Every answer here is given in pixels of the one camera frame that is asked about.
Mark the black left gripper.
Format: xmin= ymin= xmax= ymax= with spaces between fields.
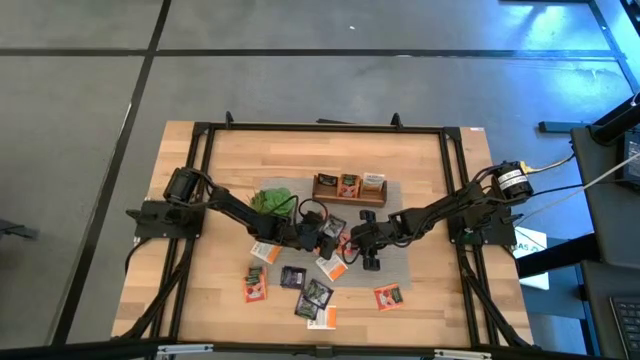
xmin=287 ymin=212 xmax=336 ymax=261

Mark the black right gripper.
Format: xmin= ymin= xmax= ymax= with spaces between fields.
xmin=340 ymin=210 xmax=401 ymax=272

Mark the orange red tea packet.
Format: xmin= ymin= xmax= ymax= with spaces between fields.
xmin=243 ymin=265 xmax=268 ymax=304
xmin=373 ymin=283 xmax=405 ymax=312
xmin=335 ymin=230 xmax=357 ymax=257
xmin=338 ymin=173 xmax=362 ymax=199

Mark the white orange tea packet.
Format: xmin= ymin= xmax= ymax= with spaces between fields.
xmin=314 ymin=253 xmax=349 ymax=283
xmin=249 ymin=240 xmax=284 ymax=265
xmin=306 ymin=305 xmax=338 ymax=331
xmin=361 ymin=172 xmax=387 ymax=194

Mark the wooden tea organizer box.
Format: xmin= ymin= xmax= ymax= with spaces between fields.
xmin=312 ymin=173 xmax=389 ymax=209

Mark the grey woven placemat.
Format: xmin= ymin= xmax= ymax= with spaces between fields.
xmin=254 ymin=177 xmax=414 ymax=290

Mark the succulent in white patterned pot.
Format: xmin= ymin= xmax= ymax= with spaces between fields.
xmin=247 ymin=186 xmax=297 ymax=236

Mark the white printed sign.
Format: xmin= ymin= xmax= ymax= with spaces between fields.
xmin=513 ymin=225 xmax=550 ymax=292

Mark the black floor beam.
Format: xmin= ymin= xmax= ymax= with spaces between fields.
xmin=517 ymin=233 xmax=601 ymax=280

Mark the teal metal bar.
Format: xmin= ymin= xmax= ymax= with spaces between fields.
xmin=538 ymin=120 xmax=592 ymax=134

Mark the black computer keyboard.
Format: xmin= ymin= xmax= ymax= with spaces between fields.
xmin=608 ymin=295 xmax=640 ymax=359

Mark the black slanted pole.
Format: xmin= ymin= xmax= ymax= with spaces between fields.
xmin=589 ymin=92 xmax=640 ymax=147

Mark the dark computer screen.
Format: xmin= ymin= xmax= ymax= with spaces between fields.
xmin=623 ymin=130 xmax=640 ymax=187

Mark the black chair base leg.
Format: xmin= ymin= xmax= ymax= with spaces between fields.
xmin=0 ymin=218 xmax=40 ymax=241

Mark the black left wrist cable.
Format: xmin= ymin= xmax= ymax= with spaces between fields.
xmin=279 ymin=194 xmax=330 ymax=225

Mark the black aluminium table frame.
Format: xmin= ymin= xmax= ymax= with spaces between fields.
xmin=112 ymin=110 xmax=534 ymax=351

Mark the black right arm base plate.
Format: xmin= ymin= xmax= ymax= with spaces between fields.
xmin=445 ymin=205 xmax=517 ymax=247

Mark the silver metal bracket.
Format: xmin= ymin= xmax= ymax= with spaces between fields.
xmin=156 ymin=343 xmax=215 ymax=357
xmin=433 ymin=348 xmax=492 ymax=360

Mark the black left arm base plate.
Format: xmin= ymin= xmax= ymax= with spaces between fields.
xmin=125 ymin=198 xmax=207 ymax=240

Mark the white cord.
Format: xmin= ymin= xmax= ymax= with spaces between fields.
xmin=517 ymin=151 xmax=640 ymax=224

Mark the black frame crossbeam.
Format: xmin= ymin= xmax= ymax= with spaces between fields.
xmin=0 ymin=338 xmax=640 ymax=360

